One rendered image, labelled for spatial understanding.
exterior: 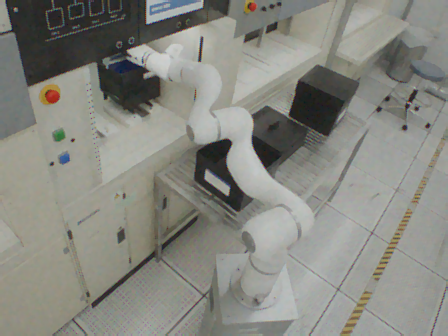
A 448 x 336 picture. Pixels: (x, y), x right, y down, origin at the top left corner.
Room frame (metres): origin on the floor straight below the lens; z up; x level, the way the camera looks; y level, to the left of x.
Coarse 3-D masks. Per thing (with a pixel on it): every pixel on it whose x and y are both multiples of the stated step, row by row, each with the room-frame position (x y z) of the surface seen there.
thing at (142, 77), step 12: (120, 60) 1.40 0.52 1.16; (108, 72) 1.36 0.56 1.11; (132, 72) 1.35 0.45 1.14; (144, 72) 1.40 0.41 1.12; (108, 84) 1.36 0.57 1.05; (120, 84) 1.30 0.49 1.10; (132, 84) 1.34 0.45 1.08; (144, 84) 1.39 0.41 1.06; (156, 84) 1.44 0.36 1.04; (120, 96) 1.30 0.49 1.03; (132, 96) 1.33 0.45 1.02; (144, 96) 1.38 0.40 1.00; (156, 96) 1.44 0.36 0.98
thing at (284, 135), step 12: (264, 108) 1.68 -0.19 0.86; (264, 120) 1.56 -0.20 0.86; (276, 120) 1.54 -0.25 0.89; (288, 120) 1.61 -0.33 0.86; (252, 132) 1.44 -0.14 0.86; (264, 132) 1.46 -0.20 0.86; (276, 132) 1.48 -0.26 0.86; (288, 132) 1.50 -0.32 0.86; (300, 132) 1.52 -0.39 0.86; (264, 144) 1.38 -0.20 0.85; (276, 144) 1.38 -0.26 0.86; (288, 144) 1.40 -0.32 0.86; (300, 144) 1.52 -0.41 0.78; (288, 156) 1.42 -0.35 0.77
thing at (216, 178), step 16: (208, 144) 1.21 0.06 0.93; (224, 144) 1.31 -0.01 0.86; (256, 144) 1.29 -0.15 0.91; (208, 160) 1.10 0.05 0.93; (224, 160) 1.30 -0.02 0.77; (272, 160) 1.24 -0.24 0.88; (208, 176) 1.09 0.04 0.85; (224, 176) 1.05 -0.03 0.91; (272, 176) 1.19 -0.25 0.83; (224, 192) 1.04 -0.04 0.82; (240, 192) 1.00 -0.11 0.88; (240, 208) 1.00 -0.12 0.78
